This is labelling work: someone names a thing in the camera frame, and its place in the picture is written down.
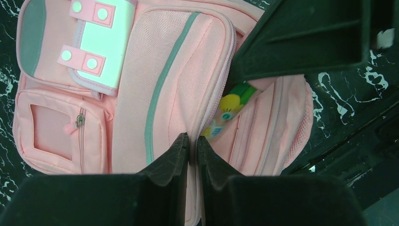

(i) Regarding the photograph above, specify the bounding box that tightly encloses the pink student backpack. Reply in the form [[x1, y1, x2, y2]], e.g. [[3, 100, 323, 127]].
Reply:
[[13, 0, 313, 226]]

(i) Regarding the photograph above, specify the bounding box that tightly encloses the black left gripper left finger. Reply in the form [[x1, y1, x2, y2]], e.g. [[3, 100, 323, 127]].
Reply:
[[0, 133, 189, 226]]

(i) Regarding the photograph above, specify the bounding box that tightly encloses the yellow green patterned pencil case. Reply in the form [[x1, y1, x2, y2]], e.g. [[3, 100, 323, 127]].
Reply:
[[201, 82, 257, 140]]

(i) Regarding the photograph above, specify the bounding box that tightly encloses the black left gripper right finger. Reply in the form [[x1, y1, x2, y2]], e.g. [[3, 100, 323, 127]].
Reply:
[[197, 137, 366, 226]]

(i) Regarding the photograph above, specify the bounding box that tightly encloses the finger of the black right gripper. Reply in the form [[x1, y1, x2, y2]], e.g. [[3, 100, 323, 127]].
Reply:
[[227, 0, 371, 84]]

